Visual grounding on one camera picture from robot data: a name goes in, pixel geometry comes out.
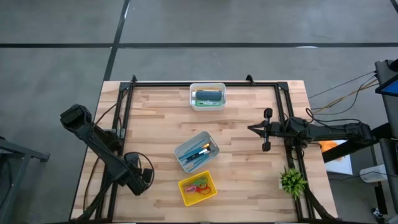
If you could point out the black diagonal beam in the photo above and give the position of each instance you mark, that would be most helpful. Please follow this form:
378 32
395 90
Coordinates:
357 147

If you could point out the thick blue brush orange bristles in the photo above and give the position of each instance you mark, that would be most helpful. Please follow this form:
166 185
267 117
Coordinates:
196 152

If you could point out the white plastic storage bin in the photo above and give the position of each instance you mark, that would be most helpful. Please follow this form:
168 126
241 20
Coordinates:
207 109

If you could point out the yellow slotted plastic basket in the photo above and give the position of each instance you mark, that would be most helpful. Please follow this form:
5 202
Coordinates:
190 199

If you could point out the black frame clamp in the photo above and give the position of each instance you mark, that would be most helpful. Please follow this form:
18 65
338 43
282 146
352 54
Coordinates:
250 80
134 79

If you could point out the green packaging card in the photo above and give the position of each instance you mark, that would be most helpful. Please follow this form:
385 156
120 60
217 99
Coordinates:
208 103

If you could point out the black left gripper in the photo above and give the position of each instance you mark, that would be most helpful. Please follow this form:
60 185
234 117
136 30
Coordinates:
136 180

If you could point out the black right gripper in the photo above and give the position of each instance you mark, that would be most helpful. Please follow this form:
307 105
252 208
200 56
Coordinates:
275 130

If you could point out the white board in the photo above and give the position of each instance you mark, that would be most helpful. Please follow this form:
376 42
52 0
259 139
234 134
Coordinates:
339 165

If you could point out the light grey plastic bin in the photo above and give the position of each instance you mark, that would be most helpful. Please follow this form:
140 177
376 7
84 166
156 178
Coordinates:
215 153

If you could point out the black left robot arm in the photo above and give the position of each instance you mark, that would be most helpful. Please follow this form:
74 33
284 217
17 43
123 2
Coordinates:
102 149

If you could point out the grey metal table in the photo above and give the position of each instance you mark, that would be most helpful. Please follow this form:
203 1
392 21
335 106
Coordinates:
31 152

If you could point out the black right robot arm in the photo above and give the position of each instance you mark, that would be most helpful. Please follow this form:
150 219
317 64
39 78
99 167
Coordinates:
335 132

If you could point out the blue lit monitor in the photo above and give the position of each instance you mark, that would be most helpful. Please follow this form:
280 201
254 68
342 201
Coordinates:
388 88

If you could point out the orange cloth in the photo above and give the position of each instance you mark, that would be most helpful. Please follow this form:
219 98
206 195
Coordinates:
331 147

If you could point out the red scissors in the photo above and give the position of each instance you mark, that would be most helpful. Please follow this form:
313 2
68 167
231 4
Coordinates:
209 190

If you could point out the artificial plant in white pot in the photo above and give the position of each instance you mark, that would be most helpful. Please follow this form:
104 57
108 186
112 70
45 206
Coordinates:
292 183

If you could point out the black aluminium rig frame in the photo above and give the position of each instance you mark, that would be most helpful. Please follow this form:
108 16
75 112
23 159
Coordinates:
186 84

